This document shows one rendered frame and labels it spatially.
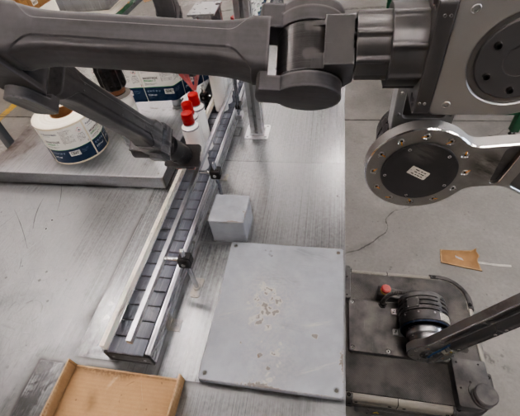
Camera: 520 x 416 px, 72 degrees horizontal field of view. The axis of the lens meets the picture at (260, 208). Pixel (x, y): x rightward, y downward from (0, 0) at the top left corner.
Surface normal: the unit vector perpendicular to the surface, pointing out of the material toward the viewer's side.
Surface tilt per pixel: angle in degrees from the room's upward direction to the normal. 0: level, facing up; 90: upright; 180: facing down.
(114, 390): 0
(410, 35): 56
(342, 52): 37
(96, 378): 0
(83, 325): 0
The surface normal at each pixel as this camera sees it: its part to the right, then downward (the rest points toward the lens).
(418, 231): -0.10, -0.68
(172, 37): 0.00, -0.07
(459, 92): -0.16, 0.74
